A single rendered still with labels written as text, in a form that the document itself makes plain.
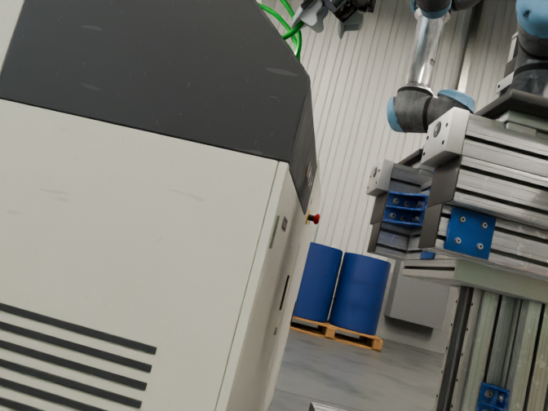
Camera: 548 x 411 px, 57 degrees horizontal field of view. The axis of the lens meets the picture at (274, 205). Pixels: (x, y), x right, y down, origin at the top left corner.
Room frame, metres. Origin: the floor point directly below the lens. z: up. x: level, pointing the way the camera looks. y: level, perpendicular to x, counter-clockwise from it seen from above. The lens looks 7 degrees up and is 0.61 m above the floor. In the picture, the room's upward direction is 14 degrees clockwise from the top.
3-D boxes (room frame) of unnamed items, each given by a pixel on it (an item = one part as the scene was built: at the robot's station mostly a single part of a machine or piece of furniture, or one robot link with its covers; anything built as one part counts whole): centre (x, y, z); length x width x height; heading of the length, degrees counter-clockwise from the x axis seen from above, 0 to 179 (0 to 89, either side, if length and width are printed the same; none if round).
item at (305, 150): (1.20, -0.03, 0.87); 0.62 x 0.04 x 0.16; 172
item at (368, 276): (6.19, -0.97, 0.51); 1.20 x 0.85 x 1.02; 90
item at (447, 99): (1.50, -0.46, 1.20); 0.13 x 0.12 x 0.14; 53
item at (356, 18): (1.18, -0.07, 1.25); 0.06 x 0.03 x 0.09; 82
